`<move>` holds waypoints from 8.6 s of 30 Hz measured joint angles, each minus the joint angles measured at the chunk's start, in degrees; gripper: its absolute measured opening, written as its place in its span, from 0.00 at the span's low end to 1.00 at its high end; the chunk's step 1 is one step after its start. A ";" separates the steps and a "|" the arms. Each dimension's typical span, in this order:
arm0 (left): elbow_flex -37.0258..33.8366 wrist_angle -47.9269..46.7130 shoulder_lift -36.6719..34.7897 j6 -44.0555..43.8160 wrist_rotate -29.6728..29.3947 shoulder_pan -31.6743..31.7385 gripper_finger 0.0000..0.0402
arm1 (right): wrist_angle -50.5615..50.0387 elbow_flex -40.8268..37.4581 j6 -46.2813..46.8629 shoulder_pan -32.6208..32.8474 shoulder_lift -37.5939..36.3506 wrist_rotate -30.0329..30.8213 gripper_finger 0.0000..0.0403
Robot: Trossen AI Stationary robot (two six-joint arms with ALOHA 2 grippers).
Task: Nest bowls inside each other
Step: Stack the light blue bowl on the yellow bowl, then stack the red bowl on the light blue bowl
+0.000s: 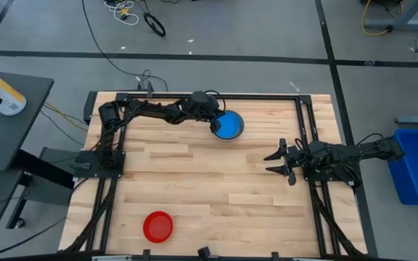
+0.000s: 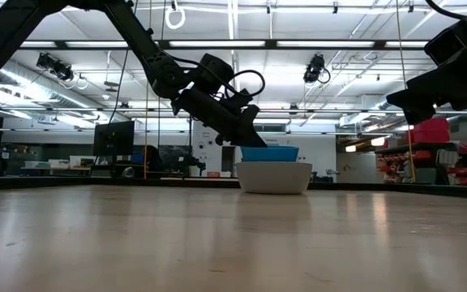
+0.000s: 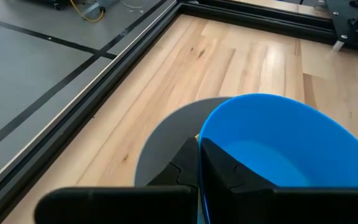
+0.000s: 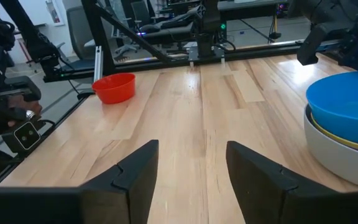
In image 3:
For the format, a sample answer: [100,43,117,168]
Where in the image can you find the light gray plastic bowl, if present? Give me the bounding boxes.
[134,96,233,188]

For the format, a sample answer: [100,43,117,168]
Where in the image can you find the yellow cable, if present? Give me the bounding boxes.
[69,0,106,23]

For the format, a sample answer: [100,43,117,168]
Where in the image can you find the blue plastic bowl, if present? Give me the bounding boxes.
[197,93,358,224]

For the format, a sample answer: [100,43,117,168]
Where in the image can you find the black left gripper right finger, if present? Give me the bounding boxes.
[200,138,358,224]

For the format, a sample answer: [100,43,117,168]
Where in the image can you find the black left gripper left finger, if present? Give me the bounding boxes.
[34,137,200,224]

